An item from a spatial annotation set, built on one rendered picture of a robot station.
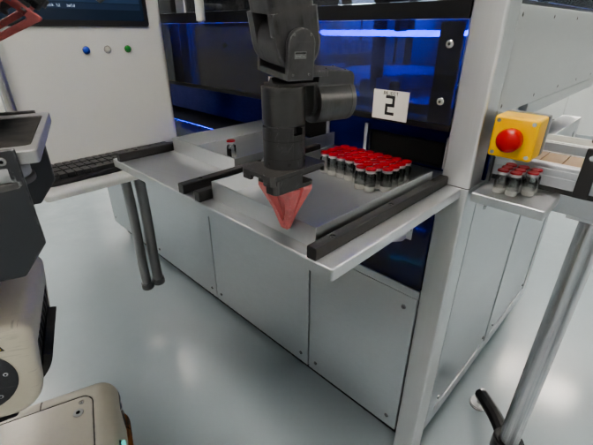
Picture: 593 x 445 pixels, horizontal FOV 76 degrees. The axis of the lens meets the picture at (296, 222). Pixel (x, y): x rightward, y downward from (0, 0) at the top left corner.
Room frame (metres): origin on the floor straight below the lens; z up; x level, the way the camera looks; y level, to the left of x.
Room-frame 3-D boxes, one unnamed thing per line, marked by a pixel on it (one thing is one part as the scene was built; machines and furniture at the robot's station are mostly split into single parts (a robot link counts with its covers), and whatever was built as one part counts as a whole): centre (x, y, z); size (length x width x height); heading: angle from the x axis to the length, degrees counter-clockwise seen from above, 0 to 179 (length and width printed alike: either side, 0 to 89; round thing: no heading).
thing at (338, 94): (0.53, -0.02, 1.11); 0.11 x 0.09 x 0.12; 121
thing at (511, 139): (0.65, -0.36, 0.99); 0.04 x 0.04 x 0.04; 46
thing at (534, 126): (0.68, -0.40, 1.00); 0.08 x 0.07 x 0.07; 136
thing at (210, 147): (1.01, 0.11, 0.90); 0.34 x 0.26 x 0.04; 136
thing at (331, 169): (0.75, -0.12, 0.90); 0.18 x 0.02 x 0.05; 45
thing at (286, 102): (0.51, 0.01, 1.08); 0.07 x 0.06 x 0.07; 121
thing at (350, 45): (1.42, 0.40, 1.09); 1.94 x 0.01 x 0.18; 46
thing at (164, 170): (0.84, 0.04, 0.87); 0.70 x 0.48 x 0.02; 46
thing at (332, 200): (0.69, -0.06, 0.90); 0.34 x 0.26 x 0.04; 135
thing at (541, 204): (0.70, -0.44, 0.87); 0.14 x 0.13 x 0.02; 136
